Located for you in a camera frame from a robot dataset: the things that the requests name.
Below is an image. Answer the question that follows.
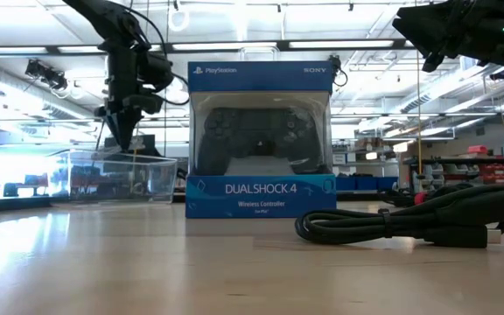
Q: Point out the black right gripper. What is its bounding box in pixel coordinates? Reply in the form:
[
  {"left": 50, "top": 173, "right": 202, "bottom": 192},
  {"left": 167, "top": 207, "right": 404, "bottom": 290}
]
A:
[{"left": 391, "top": 0, "right": 498, "bottom": 74}]

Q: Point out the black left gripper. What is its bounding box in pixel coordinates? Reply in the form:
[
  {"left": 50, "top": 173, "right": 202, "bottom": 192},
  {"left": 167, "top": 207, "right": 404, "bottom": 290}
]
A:
[{"left": 95, "top": 42, "right": 165, "bottom": 152}]

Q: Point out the black cable with red tie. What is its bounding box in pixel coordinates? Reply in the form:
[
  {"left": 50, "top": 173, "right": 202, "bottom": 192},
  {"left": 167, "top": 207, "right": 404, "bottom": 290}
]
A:
[{"left": 376, "top": 181, "right": 504, "bottom": 209}]

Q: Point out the black USB cable bundle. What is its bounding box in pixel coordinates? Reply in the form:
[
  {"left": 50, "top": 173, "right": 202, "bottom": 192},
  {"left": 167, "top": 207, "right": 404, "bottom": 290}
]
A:
[{"left": 294, "top": 188, "right": 504, "bottom": 249}]

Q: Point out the clear plastic container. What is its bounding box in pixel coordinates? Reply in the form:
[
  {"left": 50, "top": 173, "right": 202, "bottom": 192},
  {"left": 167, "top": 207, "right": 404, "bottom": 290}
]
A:
[{"left": 48, "top": 148, "right": 179, "bottom": 205}]

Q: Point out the ceiling light panel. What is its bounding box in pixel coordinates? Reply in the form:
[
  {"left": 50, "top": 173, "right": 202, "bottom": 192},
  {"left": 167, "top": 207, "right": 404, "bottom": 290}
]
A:
[
  {"left": 0, "top": 45, "right": 50, "bottom": 56},
  {"left": 287, "top": 39, "right": 396, "bottom": 49},
  {"left": 171, "top": 41, "right": 279, "bottom": 52}
]

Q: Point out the black game controller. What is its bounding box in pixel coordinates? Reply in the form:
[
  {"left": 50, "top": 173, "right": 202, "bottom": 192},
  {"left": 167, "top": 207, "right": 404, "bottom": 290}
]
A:
[{"left": 195, "top": 107, "right": 330, "bottom": 176}]

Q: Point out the white metal shelf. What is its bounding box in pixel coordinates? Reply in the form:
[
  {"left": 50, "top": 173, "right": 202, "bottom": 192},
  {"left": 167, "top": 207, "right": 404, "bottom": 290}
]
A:
[{"left": 332, "top": 137, "right": 400, "bottom": 177}]

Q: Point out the blue game controller box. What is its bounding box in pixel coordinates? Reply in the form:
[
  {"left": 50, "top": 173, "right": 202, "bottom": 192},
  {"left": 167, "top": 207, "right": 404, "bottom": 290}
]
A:
[{"left": 185, "top": 59, "right": 338, "bottom": 220}]

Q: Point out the shelf rack with red bins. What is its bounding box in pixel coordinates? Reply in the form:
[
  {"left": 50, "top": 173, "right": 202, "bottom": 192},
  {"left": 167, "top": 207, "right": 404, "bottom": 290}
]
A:
[{"left": 402, "top": 143, "right": 504, "bottom": 193}]

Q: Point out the blue storage bin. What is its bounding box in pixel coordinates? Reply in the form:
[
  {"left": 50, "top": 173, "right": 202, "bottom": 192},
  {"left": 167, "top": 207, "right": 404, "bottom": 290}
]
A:
[
  {"left": 356, "top": 176, "right": 378, "bottom": 192},
  {"left": 335, "top": 176, "right": 357, "bottom": 192}
]

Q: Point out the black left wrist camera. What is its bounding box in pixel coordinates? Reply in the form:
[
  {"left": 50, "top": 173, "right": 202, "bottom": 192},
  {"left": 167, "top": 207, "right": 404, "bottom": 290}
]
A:
[{"left": 137, "top": 51, "right": 175, "bottom": 93}]

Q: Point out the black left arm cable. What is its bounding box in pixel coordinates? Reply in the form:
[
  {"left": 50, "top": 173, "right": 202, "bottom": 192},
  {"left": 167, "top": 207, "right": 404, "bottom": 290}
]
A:
[{"left": 122, "top": 3, "right": 191, "bottom": 107}]

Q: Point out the black hanging device with cable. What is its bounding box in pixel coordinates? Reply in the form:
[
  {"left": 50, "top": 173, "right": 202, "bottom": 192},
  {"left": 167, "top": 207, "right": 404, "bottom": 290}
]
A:
[
  {"left": 24, "top": 59, "right": 68, "bottom": 92},
  {"left": 328, "top": 54, "right": 348, "bottom": 88}
]

